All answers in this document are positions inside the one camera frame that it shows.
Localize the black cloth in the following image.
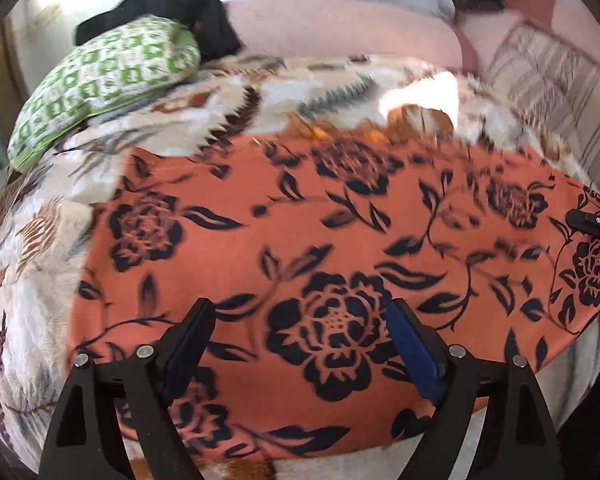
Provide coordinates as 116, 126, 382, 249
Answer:
75, 0, 243, 62

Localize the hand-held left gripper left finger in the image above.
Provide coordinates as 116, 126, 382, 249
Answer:
38, 298, 217, 480

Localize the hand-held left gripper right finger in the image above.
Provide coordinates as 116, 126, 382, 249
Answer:
385, 298, 566, 480

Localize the green checkered pillow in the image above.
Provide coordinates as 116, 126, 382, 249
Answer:
7, 15, 202, 173

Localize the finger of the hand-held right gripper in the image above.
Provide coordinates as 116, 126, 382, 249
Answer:
566, 208, 600, 239

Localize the pink quilted bedspread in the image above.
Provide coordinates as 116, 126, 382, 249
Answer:
223, 0, 598, 73

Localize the beige leaf-print blanket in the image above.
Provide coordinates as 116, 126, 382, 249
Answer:
0, 54, 600, 480

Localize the striped beige bedding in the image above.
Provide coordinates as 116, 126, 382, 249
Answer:
482, 21, 600, 201

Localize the orange floral garment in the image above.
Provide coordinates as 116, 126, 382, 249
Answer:
66, 119, 600, 462

